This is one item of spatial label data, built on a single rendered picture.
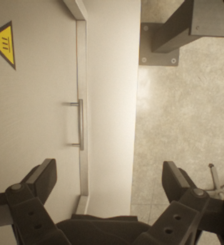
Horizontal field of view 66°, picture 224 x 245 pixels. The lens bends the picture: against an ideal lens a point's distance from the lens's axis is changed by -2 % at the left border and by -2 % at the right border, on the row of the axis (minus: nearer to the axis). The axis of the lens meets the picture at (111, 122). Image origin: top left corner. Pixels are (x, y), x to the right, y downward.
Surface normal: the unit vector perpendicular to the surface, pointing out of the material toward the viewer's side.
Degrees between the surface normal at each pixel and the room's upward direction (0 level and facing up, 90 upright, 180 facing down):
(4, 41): 90
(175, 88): 0
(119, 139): 0
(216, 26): 0
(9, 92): 90
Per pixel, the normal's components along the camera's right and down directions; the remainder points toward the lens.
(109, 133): -0.03, 0.25
